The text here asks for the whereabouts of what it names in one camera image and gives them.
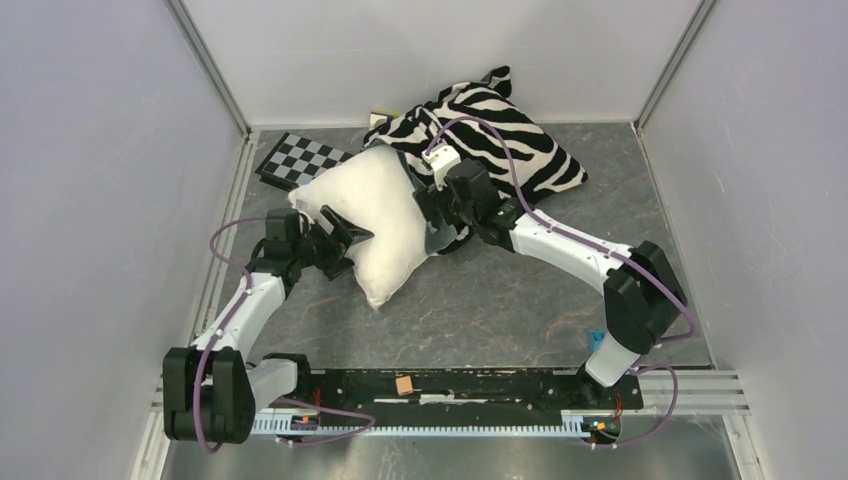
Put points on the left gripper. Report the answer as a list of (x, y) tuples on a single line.
[(337, 243)]

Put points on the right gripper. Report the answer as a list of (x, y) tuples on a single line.
[(431, 198)]

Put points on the white pillow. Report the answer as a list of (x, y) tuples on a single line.
[(373, 190)]

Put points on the zebra striped pillowcase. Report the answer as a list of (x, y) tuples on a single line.
[(479, 120)]

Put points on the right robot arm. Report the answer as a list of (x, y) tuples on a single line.
[(642, 296)]

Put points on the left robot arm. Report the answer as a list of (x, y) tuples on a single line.
[(210, 394)]

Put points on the black white checkerboard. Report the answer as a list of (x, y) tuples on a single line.
[(295, 161)]

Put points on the green white small block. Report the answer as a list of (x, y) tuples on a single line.
[(379, 117)]

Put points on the orange small cube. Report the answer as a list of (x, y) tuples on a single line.
[(404, 385)]

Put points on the blue small block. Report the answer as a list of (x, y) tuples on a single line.
[(595, 338)]

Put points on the light blue toothed strip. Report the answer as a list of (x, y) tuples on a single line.
[(280, 423)]

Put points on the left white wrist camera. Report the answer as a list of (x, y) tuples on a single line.
[(311, 218)]

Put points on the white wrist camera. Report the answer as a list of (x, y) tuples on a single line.
[(438, 162), (311, 218)]

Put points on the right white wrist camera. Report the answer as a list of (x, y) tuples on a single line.
[(438, 162)]

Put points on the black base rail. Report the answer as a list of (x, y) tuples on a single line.
[(502, 396)]

